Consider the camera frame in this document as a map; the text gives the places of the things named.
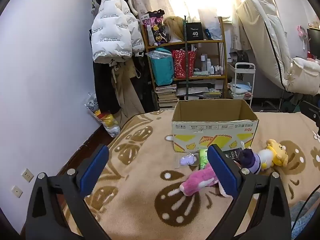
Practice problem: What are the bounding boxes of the purple plush toy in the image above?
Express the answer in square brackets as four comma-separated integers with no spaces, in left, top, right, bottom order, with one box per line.
[239,148,263,175]

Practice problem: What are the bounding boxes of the plastic bag of toys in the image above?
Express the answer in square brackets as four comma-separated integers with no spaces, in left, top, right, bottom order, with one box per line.
[84,92,122,138]

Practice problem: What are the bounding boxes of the stack of books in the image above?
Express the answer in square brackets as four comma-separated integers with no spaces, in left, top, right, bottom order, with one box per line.
[155,84,178,109]

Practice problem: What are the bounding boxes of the black box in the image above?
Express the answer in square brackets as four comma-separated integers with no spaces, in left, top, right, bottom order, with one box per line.
[185,22,202,40]

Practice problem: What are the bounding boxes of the wooden shelf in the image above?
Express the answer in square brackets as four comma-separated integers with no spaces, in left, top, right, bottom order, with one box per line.
[140,16,228,109]

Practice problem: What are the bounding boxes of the white trolley cart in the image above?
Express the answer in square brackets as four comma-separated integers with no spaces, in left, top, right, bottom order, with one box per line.
[227,62,255,107]

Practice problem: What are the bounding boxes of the beige trousers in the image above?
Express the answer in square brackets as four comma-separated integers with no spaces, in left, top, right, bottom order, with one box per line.
[110,60,145,128]

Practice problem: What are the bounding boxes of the yellow and white plush toy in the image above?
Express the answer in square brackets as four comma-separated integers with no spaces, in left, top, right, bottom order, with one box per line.
[257,139,289,170]

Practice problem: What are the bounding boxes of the teal shopping bag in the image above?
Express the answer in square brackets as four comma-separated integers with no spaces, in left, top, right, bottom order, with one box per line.
[149,49,175,86]

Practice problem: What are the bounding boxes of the printed cardboard box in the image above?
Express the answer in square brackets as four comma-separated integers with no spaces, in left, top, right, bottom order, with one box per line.
[171,99,259,153]

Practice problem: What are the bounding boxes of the stack of papers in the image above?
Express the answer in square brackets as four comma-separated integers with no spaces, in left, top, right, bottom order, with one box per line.
[176,87,223,100]

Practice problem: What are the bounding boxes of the black cable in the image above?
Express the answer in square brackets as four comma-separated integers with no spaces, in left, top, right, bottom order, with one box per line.
[292,185,320,240]

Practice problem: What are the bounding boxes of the small purple plush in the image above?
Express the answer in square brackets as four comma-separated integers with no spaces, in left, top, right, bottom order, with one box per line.
[175,153,200,168]

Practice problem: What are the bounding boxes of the green tea packet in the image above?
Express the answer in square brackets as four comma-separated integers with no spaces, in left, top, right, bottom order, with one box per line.
[199,149,212,170]

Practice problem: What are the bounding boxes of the beige patterned blanket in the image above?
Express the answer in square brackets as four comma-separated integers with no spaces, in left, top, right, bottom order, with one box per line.
[60,109,320,240]

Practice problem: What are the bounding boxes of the pink handheld fan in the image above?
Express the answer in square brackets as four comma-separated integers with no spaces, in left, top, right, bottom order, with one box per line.
[297,25,310,40]

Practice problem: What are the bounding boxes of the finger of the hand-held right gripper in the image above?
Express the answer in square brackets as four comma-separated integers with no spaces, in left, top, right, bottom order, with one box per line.
[299,101,320,126]

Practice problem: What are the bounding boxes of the blue grey cloth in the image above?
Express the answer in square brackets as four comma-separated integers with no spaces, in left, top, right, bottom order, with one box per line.
[290,200,320,240]

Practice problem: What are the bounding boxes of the black tissue packet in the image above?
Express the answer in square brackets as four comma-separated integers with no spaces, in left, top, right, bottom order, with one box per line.
[222,147,244,165]

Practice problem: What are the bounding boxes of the purple printed package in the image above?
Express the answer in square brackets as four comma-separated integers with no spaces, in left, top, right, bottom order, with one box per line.
[141,10,167,47]

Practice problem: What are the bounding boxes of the pink plush toy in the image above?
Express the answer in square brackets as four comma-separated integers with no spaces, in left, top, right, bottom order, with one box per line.
[179,164,234,198]

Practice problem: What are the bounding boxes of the black hanging garment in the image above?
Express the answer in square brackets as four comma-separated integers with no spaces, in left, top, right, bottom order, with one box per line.
[93,61,121,114]

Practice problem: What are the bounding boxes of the green pole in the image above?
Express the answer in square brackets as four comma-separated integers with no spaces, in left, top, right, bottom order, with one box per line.
[183,15,190,102]

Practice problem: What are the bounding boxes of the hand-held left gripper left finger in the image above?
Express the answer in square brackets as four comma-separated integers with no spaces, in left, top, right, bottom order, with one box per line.
[25,144,112,240]

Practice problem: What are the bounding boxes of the group of toiletry bottles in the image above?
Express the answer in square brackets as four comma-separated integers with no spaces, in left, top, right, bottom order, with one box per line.
[200,54,224,75]

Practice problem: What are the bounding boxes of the white puffer jacket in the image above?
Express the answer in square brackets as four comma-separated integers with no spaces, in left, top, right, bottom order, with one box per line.
[90,0,145,64]

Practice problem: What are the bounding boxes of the red shopping bag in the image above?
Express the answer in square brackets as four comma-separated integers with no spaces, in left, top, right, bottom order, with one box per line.
[172,49,198,78]

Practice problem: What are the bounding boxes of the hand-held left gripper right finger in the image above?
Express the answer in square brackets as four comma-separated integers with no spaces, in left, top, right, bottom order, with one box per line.
[204,144,292,240]

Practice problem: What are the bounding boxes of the black monitor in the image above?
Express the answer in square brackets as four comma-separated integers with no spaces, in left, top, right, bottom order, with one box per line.
[306,27,320,60]

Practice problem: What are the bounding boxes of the white wall socket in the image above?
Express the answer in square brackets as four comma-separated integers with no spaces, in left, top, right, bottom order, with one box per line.
[11,185,23,198]
[21,169,34,182]

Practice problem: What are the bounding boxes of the blond wig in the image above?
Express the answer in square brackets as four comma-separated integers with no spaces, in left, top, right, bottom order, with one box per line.
[163,16,186,43]

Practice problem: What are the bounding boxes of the cream padded chair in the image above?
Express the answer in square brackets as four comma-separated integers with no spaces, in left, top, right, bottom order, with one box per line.
[236,0,320,95]

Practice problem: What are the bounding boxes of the white plastic bag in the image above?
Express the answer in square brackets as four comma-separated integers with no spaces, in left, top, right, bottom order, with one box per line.
[199,9,223,40]

